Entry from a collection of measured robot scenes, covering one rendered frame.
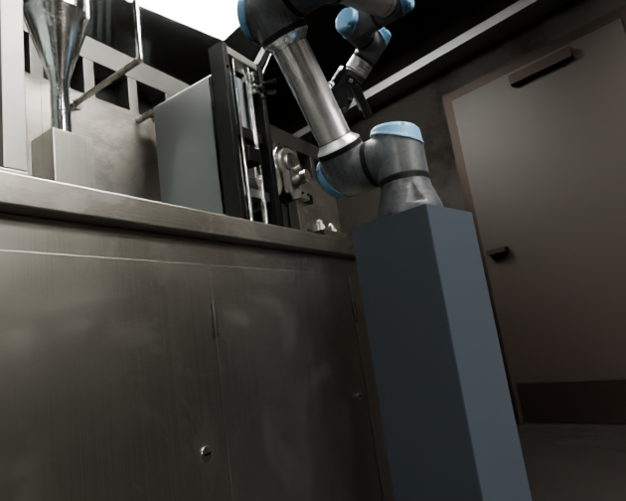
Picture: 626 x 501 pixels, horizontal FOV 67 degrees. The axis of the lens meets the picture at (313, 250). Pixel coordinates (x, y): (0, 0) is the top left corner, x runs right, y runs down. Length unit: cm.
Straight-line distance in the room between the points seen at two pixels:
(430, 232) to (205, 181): 67
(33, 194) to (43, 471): 31
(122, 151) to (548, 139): 237
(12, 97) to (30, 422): 41
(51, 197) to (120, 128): 97
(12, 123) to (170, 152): 79
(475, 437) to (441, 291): 27
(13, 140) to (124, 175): 84
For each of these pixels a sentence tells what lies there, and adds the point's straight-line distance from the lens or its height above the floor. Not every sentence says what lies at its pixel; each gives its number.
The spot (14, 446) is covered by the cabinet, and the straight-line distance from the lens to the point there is 63.
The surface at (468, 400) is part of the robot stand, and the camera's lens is 98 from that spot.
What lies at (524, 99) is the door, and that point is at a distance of 326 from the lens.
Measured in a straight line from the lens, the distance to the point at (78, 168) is 114.
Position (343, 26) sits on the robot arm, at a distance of 149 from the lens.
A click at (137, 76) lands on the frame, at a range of 176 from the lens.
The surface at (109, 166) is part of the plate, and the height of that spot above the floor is 124.
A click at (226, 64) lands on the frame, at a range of 131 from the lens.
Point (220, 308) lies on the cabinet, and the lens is 83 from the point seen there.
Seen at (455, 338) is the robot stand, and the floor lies 63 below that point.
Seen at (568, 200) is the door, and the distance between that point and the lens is 304.
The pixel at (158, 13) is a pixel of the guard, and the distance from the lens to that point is 182.
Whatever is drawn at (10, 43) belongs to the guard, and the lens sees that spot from 81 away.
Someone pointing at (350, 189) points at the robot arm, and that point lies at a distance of 117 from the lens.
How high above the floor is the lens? 67
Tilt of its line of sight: 11 degrees up
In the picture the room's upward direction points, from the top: 8 degrees counter-clockwise
